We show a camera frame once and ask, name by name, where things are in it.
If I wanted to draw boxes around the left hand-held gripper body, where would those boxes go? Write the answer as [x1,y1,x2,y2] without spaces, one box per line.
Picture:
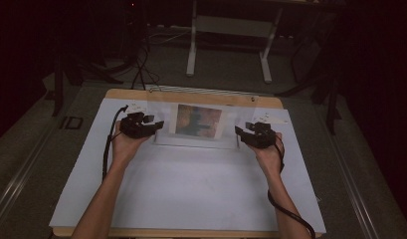
[118,101,153,140]

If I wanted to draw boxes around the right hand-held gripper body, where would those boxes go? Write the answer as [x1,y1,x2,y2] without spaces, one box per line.
[245,112,289,149]

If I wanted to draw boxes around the clear acrylic photo frame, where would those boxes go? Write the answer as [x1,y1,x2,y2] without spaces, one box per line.
[145,94,261,150]

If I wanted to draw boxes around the photo print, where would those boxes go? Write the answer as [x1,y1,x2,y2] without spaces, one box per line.
[168,103,227,140]

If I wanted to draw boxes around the person's left hand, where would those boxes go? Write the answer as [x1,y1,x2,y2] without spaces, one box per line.
[110,119,153,164]

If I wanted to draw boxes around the person's right hand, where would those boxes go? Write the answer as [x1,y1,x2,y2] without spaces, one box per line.
[252,131,286,177]

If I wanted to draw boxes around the white table sheet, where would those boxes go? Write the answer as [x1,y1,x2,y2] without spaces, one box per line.
[49,97,327,234]

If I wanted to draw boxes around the black metal stand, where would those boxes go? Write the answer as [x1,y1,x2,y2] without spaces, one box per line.
[51,46,125,118]
[276,31,344,135]

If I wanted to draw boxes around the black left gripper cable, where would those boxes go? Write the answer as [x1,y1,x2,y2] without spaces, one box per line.
[102,105,129,183]

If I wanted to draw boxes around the black floor cables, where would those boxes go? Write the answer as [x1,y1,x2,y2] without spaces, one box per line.
[129,31,163,92]

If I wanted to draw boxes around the aluminium floor rail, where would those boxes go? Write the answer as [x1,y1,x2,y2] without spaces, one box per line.
[144,84,276,98]
[313,105,382,239]
[0,122,60,230]

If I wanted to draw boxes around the black rectangular floor bracket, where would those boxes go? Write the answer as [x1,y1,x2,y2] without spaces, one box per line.
[59,116,85,130]

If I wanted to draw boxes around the white metal desk frame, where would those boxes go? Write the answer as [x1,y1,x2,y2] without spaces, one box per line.
[185,0,286,85]

